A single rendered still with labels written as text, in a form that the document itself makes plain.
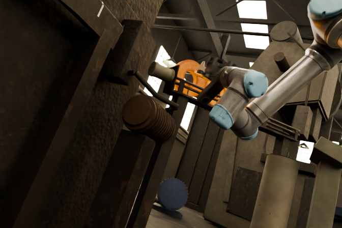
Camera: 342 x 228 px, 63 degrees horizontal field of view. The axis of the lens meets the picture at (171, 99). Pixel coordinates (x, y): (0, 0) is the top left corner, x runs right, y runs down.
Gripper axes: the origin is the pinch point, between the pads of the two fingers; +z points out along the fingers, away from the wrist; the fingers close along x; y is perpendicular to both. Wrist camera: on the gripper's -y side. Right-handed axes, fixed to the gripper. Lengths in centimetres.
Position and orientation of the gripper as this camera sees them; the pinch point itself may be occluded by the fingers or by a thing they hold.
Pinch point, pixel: (196, 74)
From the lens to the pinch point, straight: 110.5
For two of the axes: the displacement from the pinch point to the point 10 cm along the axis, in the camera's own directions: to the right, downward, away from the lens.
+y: 4.7, -8.8, -0.1
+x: -7.9, -4.1, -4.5
